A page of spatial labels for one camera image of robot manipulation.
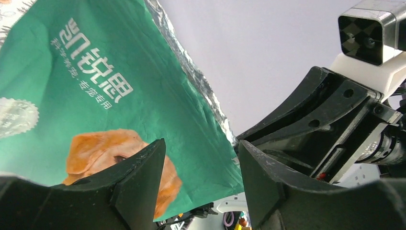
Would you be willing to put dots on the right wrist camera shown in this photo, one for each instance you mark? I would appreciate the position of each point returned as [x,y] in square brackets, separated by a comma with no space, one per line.
[373,44]

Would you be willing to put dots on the green dog food bag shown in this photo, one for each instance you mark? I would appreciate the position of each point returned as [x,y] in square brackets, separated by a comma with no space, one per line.
[70,67]

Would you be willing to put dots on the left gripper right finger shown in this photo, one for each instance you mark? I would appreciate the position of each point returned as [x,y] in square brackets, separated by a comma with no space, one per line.
[280,198]

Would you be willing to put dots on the floral tablecloth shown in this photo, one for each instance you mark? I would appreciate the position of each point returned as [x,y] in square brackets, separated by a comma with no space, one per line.
[10,12]

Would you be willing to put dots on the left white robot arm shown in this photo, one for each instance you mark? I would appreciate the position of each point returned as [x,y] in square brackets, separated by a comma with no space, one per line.
[230,204]

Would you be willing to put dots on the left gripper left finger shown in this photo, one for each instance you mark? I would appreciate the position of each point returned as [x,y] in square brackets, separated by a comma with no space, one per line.
[122,197]

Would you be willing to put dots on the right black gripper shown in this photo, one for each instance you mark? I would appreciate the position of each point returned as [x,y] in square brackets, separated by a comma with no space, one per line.
[363,129]

